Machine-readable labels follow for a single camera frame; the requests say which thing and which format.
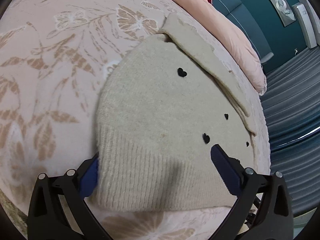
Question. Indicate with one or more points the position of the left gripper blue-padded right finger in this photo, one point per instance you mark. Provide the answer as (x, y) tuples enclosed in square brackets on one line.
[(262, 209)]

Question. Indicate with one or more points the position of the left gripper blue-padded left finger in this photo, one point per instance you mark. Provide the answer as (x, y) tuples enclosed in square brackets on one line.
[(58, 209)]

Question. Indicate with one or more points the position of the beige sweater with black hearts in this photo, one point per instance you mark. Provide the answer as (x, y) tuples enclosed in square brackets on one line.
[(166, 104)]

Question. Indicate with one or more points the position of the cream fluffy rug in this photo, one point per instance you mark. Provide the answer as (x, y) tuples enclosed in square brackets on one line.
[(16, 216)]

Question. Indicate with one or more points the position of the blue-grey curtain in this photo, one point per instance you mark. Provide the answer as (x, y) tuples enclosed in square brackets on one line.
[(291, 110)]

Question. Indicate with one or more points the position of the pink floral bed cover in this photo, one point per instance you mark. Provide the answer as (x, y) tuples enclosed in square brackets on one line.
[(55, 57)]

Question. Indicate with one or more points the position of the teal upholstered headboard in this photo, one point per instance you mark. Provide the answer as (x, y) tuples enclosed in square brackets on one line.
[(239, 15)]

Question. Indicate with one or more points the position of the pink folded duvet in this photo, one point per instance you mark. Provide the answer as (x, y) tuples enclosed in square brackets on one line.
[(231, 37)]

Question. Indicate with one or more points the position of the framed wall picture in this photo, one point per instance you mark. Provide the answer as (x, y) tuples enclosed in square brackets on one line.
[(284, 11)]

